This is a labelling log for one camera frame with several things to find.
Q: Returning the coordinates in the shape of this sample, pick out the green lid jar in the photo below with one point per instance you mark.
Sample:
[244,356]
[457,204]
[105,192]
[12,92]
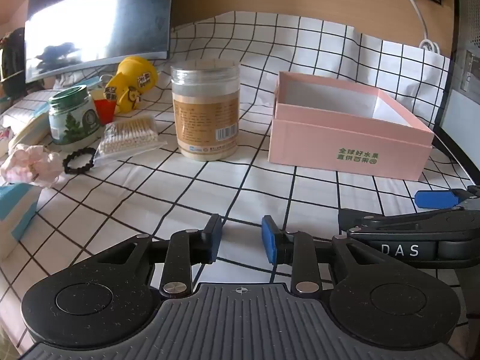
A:
[73,120]

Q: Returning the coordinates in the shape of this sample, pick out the blue white tissue pack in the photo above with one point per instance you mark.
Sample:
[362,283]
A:
[17,213]

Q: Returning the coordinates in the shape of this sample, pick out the white black checked tablecloth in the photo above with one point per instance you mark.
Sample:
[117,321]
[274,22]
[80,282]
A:
[150,195]

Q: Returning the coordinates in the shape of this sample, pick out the clear jar with tan label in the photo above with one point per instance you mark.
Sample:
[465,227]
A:
[205,112]

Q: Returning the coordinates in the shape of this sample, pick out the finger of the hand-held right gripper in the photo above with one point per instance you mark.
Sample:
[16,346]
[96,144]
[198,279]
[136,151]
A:
[360,222]
[435,198]

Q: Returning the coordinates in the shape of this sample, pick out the yellow toy cup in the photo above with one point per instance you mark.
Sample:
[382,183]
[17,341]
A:
[131,82]

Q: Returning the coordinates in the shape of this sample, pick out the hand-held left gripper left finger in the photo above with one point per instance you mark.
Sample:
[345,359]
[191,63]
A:
[215,242]

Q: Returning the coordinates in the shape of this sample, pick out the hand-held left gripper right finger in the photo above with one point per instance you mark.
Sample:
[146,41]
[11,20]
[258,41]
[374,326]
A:
[268,238]

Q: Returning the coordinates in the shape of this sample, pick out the white striped packet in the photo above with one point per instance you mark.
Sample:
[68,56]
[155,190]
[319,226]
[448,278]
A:
[26,120]

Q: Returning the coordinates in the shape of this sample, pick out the dark computer monitor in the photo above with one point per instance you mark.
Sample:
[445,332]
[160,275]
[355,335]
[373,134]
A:
[101,18]

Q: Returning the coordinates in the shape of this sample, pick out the black computer case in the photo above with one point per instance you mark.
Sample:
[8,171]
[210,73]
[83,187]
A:
[465,45]

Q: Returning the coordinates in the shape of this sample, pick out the pink cardboard box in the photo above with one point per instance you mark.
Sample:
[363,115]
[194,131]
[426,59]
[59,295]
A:
[337,146]

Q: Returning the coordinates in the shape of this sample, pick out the bag of cotton swabs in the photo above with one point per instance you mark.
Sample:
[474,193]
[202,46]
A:
[129,135]

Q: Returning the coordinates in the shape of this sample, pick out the small red cup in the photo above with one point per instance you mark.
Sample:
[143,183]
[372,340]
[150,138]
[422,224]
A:
[104,110]

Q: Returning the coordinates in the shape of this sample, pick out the dark bag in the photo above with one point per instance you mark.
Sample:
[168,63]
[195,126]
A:
[13,63]

